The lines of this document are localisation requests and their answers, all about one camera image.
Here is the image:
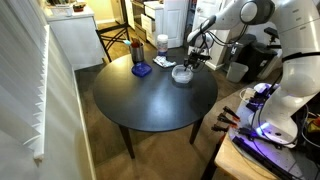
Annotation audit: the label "red bowl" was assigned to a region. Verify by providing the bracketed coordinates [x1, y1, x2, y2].
[72, 1, 87, 13]

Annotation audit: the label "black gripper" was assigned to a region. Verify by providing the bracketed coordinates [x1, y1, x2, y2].
[183, 49, 212, 72]

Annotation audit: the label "blue plastic lid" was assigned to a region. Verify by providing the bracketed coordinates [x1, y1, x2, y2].
[131, 62, 153, 79]

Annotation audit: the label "white cable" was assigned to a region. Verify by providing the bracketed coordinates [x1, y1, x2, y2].
[239, 87, 258, 103]

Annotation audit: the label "round black table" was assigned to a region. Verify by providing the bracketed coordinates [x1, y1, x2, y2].
[92, 53, 219, 160]

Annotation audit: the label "white vertical window blinds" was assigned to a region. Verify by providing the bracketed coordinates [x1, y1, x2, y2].
[0, 0, 51, 162]

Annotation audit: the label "grey metal base plate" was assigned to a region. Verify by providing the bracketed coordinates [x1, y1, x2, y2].
[229, 99, 305, 180]

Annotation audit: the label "white drawer cabinet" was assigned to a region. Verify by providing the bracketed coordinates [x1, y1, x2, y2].
[139, 0, 190, 50]

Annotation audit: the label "steel utensil cup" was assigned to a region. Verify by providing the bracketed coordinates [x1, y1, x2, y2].
[129, 42, 145, 65]

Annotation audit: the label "black waste bin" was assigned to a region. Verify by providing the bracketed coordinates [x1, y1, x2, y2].
[229, 32, 285, 83]

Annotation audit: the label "white kitchen counter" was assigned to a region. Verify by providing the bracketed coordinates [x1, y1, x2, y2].
[44, 5, 105, 71]

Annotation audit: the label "black clamp orange handle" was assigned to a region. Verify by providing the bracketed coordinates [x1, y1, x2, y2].
[217, 113, 239, 128]
[222, 105, 241, 122]
[211, 123, 231, 133]

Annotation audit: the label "clear plastic bowl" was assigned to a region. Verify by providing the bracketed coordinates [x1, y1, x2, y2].
[171, 65, 195, 85]
[172, 64, 194, 81]

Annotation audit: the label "white mug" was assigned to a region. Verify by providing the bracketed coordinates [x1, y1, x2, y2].
[64, 6, 74, 18]

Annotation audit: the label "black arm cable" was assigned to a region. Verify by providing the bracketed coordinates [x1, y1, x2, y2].
[196, 23, 250, 73]

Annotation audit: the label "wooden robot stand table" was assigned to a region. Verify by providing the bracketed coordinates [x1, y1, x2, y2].
[214, 87, 320, 180]

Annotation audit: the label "checkered dish cloth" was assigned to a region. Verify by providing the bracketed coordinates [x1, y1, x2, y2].
[152, 55, 178, 69]

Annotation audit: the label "white wipes canister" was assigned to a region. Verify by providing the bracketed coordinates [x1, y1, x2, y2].
[156, 33, 169, 57]

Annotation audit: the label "black metal chair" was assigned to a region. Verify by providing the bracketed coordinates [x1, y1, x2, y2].
[95, 22, 132, 63]

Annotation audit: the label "grey trash bin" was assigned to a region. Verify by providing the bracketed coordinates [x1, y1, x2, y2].
[226, 61, 250, 84]

